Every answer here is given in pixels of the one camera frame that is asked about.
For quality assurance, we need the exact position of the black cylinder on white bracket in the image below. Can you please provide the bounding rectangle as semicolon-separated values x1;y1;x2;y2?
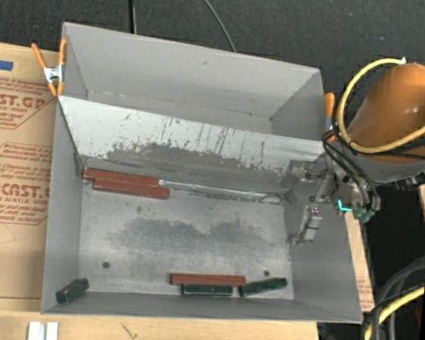
395;166;425;192

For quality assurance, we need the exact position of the red-brown flat block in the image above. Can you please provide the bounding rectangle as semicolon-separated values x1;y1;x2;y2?
168;267;248;294
92;178;172;201
82;167;161;189

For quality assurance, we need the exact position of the dark green flat block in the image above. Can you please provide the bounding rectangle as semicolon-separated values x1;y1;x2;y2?
179;279;236;303
236;271;289;303
54;274;92;308

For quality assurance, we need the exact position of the brown cardboard board red print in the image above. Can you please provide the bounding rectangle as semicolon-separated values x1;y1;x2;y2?
0;41;401;340

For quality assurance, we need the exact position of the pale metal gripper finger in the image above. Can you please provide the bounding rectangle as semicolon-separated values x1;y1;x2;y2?
287;218;309;248
302;204;326;242

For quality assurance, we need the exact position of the grey metal bin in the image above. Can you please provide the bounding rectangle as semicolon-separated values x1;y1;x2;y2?
30;21;394;340

